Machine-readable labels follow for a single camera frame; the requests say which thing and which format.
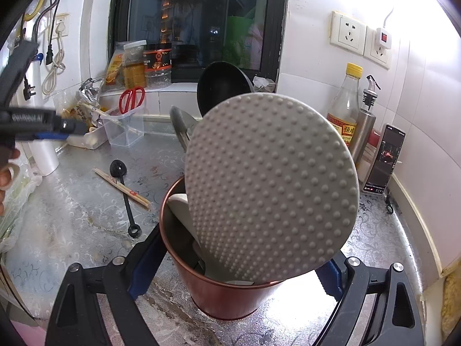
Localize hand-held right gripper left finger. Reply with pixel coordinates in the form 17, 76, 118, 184
45, 221, 166, 346

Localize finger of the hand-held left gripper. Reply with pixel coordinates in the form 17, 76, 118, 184
0, 40, 88, 142

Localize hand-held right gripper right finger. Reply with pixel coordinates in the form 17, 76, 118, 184
313, 250, 426, 346

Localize white plastic spoon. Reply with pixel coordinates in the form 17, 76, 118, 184
167, 193, 206, 260

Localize red metal cup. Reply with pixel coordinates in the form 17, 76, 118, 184
159, 175, 346, 319

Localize tan disposable chopstick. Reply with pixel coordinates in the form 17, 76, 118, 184
93, 170, 150, 210
94, 168, 152, 206

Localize dotted plastic rice paddle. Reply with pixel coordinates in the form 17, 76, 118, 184
184, 93, 361, 283

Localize black pan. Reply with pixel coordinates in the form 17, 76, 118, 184
197, 61, 254, 119

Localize person's left hand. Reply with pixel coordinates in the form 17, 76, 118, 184
0, 148, 21, 217

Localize yellow printed food packet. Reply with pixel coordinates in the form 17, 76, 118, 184
59, 103, 89, 125

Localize white pipe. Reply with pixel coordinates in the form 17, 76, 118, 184
20, 56, 61, 177

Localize white plastic tray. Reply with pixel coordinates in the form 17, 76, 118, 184
65, 124, 109, 150

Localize silver foil bag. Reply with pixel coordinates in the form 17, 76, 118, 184
77, 77, 106, 116

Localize clear plastic bag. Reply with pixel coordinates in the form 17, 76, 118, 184
0, 173, 46, 260

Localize clear plastic container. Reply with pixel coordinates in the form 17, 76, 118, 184
102, 106, 145, 148

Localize black measuring spoon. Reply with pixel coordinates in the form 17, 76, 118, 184
109, 159, 142, 238

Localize orange yellow seasoning packet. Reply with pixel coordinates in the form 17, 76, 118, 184
105, 50, 126, 87

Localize glass jar yellow contents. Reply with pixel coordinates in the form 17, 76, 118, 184
122, 40, 148, 89

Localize plastic bag yellow contents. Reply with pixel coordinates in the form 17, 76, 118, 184
441, 270, 461, 336

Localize black orange labelled jar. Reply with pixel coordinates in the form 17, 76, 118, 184
143, 48, 173, 90

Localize pink clothing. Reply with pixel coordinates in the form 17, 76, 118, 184
7, 317, 51, 346

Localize vinegar bottle yellow cap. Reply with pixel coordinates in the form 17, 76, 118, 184
326, 62, 364, 148

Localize crumpled white tissue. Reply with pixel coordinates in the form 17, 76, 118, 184
252, 76, 279, 93

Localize dark framed window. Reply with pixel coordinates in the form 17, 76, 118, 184
108, 0, 290, 83

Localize white cable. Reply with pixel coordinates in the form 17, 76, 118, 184
41, 22, 67, 96

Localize black wire phone stand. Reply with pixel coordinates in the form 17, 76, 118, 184
383, 187, 396, 214

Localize red handled scissors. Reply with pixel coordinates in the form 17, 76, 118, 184
119, 86, 146, 115

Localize small white wall socket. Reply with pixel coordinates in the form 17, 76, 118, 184
50, 14, 70, 38

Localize grey corrugated hose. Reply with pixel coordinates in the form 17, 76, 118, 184
32, 0, 73, 41

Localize cream wall socket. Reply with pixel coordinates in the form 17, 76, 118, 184
363, 25, 394, 70
329, 10, 368, 56

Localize white plug red switch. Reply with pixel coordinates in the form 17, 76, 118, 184
375, 6, 396, 51

